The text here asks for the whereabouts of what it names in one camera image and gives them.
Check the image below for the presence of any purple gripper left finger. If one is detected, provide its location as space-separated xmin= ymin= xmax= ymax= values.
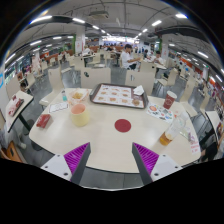
xmin=42 ymin=143 xmax=91 ymax=184

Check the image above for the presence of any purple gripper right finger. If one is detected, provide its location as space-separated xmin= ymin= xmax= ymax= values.
xmin=132 ymin=143 xmax=182 ymax=185

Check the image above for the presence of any clear bottle with amber liquid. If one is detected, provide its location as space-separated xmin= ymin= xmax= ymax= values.
xmin=159 ymin=112 xmax=188 ymax=146

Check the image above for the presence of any yellow cup with pink rim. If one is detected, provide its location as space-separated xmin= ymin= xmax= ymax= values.
xmin=71 ymin=104 xmax=89 ymax=127

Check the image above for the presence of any red round coaster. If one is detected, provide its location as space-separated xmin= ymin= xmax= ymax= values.
xmin=114 ymin=119 xmax=131 ymax=133

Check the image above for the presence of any red packet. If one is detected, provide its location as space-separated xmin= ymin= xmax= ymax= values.
xmin=36 ymin=114 xmax=50 ymax=128

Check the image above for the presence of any printed paper leaflet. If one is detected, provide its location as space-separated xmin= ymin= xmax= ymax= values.
xmin=147 ymin=103 xmax=174 ymax=123

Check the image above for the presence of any white menu card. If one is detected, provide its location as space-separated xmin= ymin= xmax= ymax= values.
xmin=49 ymin=102 xmax=68 ymax=113

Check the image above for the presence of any plastic bag with food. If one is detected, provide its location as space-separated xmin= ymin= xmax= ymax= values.
xmin=68 ymin=88 xmax=89 ymax=105

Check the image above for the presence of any small teal bottle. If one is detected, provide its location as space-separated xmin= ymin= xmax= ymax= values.
xmin=61 ymin=90 xmax=67 ymax=102

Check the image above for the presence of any red paper cup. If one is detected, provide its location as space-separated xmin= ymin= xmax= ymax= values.
xmin=163 ymin=91 xmax=177 ymax=109

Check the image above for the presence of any crumpled white napkin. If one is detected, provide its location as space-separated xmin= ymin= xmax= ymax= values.
xmin=133 ymin=85 xmax=144 ymax=96

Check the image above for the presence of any brown food tray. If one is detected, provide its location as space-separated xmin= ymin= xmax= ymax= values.
xmin=90 ymin=83 xmax=148 ymax=109

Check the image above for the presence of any small side table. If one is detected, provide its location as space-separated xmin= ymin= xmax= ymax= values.
xmin=5 ymin=91 xmax=34 ymax=132

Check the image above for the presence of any beige chair right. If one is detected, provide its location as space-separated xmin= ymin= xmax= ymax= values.
xmin=125 ymin=70 xmax=155 ymax=95

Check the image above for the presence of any beige chair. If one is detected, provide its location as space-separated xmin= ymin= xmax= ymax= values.
xmin=39 ymin=67 xmax=64 ymax=106
xmin=81 ymin=68 xmax=111 ymax=89
xmin=125 ymin=70 xmax=155 ymax=95

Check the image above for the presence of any beige chair far left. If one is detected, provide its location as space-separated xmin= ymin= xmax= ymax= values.
xmin=39 ymin=67 xmax=64 ymax=106

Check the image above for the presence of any man in white shirt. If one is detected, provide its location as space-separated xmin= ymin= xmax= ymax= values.
xmin=121 ymin=44 xmax=141 ymax=70

